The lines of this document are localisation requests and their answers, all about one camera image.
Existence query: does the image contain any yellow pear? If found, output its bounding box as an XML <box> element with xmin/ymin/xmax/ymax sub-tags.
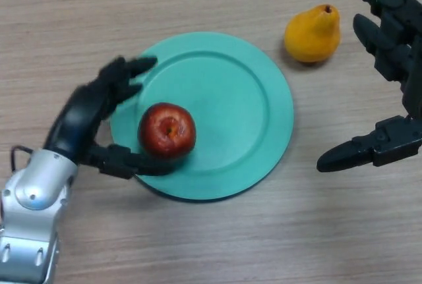
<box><xmin>284</xmin><ymin>4</ymin><xmax>341</xmax><ymax>64</ymax></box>

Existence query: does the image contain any red apple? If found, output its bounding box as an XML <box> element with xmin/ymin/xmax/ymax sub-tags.
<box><xmin>138</xmin><ymin>101</ymin><xmax>197</xmax><ymax>160</ymax></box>

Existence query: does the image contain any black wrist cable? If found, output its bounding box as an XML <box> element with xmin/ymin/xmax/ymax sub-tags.
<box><xmin>9</xmin><ymin>145</ymin><xmax>34</xmax><ymax>171</ymax></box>

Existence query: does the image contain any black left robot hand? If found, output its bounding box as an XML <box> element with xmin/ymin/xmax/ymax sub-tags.
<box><xmin>42</xmin><ymin>55</ymin><xmax>181</xmax><ymax>179</ymax></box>

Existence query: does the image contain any green round plate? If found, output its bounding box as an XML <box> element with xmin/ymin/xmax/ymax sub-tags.
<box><xmin>109</xmin><ymin>31</ymin><xmax>295</xmax><ymax>203</ymax></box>

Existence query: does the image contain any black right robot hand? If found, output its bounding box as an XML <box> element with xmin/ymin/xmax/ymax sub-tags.
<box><xmin>316</xmin><ymin>0</ymin><xmax>422</xmax><ymax>173</ymax></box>

